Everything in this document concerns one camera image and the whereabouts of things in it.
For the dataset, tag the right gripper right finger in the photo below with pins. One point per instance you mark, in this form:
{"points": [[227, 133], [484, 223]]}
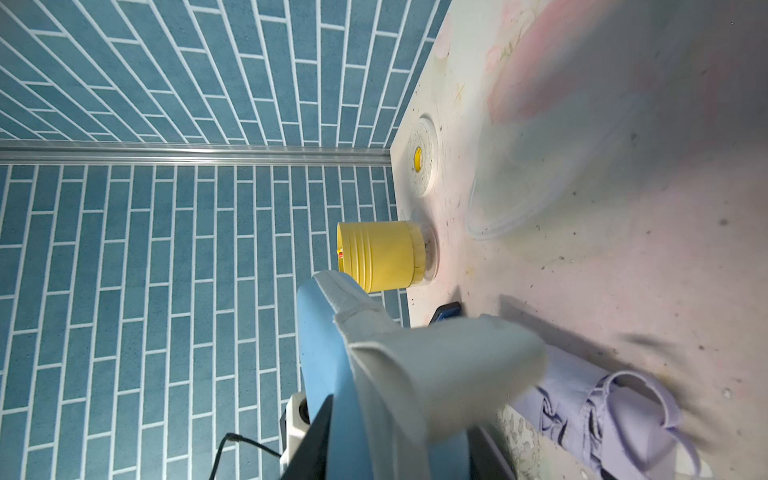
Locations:
{"points": [[487, 462]]}

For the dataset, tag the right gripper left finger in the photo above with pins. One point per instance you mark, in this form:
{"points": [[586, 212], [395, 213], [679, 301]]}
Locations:
{"points": [[310, 460]]}

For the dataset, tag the blue umbrella case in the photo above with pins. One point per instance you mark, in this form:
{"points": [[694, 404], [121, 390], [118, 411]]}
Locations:
{"points": [[403, 399]]}

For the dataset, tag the yellow cup with markers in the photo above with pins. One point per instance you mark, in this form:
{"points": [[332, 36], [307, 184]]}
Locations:
{"points": [[390, 255]]}

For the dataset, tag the clear tape roll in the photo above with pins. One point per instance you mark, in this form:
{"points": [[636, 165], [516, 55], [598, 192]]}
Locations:
{"points": [[422, 155]]}

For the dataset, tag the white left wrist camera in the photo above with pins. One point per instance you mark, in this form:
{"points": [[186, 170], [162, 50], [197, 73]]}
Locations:
{"points": [[294, 425]]}

